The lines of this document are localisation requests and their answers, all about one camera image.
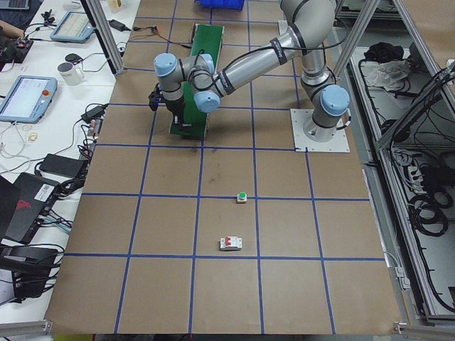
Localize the teach pendant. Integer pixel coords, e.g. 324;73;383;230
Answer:
1;75;58;124
50;11;94;43

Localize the black power adapter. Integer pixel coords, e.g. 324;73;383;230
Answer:
81;104;107;123

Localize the green conveyor belt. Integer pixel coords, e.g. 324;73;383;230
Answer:
170;24;225;138

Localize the red white circuit breaker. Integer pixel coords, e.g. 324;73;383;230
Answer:
219;236;242;251

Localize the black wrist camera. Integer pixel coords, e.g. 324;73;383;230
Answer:
148;87;162;112

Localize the green push button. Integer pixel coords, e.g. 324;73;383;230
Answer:
236;191;247;204

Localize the white mug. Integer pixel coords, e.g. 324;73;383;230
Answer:
57;62;85;86

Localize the aluminium frame post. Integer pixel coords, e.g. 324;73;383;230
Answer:
81;0;124;77

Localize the blue plastic bin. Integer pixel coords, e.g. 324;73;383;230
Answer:
196;0;245;11

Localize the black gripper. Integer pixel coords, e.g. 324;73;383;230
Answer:
169;99;185;124

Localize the upper teach pendant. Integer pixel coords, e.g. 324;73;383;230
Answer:
50;11;94;43

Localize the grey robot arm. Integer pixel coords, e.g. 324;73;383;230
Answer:
149;1;350;142

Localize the red black conveyor cable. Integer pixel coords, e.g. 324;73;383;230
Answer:
132;25;193;49

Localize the lower teach pendant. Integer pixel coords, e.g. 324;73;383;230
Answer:
1;75;58;124

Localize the black laptop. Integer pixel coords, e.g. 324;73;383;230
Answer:
1;173;59;244

